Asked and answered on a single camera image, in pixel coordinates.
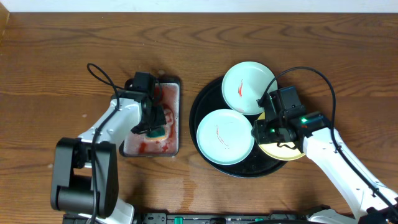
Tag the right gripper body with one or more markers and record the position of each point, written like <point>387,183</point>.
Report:
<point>270,132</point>

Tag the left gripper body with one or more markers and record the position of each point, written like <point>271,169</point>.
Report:
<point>158,119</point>

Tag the green scrubbing sponge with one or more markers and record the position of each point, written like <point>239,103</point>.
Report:
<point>157,133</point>

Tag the yellow plate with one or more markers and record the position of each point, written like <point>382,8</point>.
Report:
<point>283,153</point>

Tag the light blue plate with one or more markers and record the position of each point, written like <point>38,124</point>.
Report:
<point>244,84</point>
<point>224,137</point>

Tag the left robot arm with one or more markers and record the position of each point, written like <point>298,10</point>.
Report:
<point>85,170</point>

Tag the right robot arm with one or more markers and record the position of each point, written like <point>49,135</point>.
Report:
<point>368,198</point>

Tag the black rectangular soapy tray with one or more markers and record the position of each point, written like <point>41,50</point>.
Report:
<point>137,145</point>

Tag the black round tray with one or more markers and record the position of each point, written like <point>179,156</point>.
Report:
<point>256,164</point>

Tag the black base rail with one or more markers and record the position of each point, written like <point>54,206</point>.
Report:
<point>325,216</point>

